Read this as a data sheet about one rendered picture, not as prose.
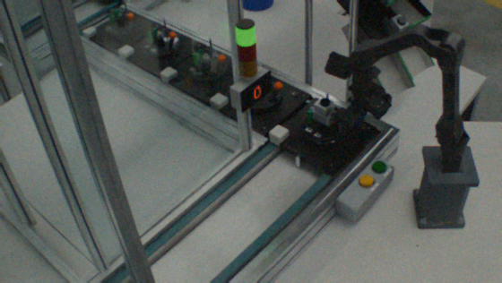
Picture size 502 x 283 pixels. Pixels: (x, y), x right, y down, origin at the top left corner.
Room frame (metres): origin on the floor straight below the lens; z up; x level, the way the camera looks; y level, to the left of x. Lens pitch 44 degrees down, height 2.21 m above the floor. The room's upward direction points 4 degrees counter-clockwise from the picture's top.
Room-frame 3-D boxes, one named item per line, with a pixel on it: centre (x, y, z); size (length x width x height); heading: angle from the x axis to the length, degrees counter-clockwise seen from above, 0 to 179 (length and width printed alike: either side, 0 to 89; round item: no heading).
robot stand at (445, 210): (1.05, -0.54, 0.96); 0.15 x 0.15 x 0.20; 84
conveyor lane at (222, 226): (1.11, 0.01, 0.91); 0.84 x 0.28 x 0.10; 136
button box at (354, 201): (1.10, -0.31, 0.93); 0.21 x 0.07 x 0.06; 136
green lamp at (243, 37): (1.25, 0.00, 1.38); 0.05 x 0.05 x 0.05
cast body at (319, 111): (1.31, -0.21, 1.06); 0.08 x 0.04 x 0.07; 46
